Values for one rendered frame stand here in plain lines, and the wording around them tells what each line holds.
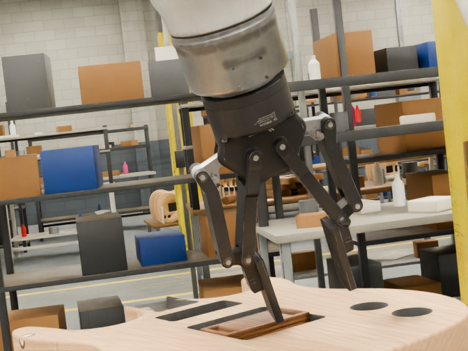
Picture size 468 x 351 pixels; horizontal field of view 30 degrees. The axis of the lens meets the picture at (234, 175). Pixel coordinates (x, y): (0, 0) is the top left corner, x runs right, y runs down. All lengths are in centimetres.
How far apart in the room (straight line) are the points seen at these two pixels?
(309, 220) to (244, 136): 377
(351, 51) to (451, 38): 364
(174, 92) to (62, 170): 84
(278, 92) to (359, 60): 483
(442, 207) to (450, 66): 274
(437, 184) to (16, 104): 271
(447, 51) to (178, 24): 130
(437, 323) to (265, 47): 28
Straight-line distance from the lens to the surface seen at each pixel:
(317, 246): 591
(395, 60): 572
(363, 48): 558
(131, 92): 542
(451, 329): 78
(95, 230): 543
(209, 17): 69
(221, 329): 85
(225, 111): 73
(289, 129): 77
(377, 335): 77
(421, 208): 467
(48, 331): 94
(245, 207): 78
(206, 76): 71
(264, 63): 71
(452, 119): 196
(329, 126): 78
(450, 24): 193
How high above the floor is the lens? 144
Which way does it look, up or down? 3 degrees down
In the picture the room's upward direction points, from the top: 6 degrees counter-clockwise
